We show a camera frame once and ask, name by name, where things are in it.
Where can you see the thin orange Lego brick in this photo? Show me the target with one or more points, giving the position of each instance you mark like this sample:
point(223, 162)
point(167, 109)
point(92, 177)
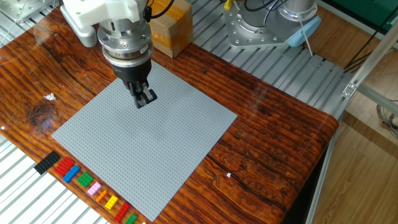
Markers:
point(101, 196)

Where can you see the small green Lego brick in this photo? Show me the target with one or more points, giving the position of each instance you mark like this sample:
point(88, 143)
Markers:
point(131, 219)

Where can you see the pink Lego brick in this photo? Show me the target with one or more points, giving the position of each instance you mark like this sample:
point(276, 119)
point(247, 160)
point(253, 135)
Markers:
point(94, 188)

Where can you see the black Lego plate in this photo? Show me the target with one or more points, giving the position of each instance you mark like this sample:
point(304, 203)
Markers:
point(46, 162)

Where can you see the grey aluminium frame beam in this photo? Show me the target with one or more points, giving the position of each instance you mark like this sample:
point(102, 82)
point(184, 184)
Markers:
point(379, 98)

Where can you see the slanted metal frame beam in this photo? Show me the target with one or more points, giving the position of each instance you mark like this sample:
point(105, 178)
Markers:
point(370, 59)

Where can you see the long red Lego plate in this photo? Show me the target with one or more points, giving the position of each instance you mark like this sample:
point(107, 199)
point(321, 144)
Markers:
point(122, 212)

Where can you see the crumpled white paper scrap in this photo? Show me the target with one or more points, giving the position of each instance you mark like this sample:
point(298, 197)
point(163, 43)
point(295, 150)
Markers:
point(49, 97)

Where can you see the taped cardboard box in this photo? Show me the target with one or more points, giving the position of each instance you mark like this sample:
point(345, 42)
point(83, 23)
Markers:
point(174, 28)

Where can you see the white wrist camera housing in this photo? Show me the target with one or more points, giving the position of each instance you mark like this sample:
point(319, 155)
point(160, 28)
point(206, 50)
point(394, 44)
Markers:
point(93, 12)

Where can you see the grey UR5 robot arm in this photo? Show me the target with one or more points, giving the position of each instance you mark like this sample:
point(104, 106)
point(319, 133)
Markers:
point(298, 31)

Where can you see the yellow Lego brick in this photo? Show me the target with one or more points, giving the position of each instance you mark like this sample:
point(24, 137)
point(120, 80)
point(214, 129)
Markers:
point(111, 202)

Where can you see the wide red Lego plate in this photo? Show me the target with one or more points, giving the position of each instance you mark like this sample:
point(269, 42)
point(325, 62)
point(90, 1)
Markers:
point(64, 166)

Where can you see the grey Lego baseplate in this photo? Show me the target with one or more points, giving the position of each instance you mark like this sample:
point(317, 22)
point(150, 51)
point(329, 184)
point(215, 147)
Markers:
point(146, 140)

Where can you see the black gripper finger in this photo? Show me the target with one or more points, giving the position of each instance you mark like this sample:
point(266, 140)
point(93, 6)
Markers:
point(130, 87)
point(144, 99)

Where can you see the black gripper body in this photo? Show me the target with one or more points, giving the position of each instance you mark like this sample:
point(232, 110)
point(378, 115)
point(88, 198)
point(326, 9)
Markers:
point(133, 74)

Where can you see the green square Lego plate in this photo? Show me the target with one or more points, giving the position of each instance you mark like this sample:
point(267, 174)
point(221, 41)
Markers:
point(85, 179)

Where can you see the silver corner bracket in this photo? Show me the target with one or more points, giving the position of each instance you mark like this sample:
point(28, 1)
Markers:
point(349, 91)

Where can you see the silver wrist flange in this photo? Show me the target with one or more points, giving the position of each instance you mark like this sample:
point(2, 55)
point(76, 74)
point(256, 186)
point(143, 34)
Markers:
point(124, 40)

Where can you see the blue Lego plate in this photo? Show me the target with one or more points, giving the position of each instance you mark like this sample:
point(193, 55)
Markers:
point(71, 174)

